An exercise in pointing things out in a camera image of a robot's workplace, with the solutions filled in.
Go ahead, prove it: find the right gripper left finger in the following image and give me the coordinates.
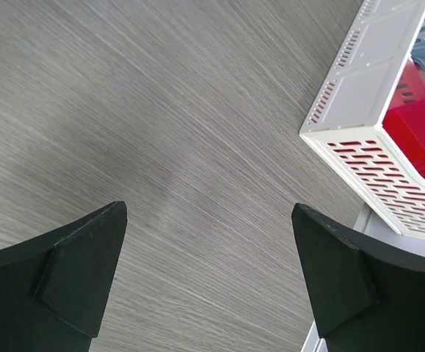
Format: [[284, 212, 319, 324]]
[[0, 201, 128, 351]]

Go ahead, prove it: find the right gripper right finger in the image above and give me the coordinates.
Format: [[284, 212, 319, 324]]
[[291, 203, 425, 352]]

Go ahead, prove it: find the white file organizer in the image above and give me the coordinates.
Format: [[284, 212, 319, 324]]
[[299, 0, 425, 239]]

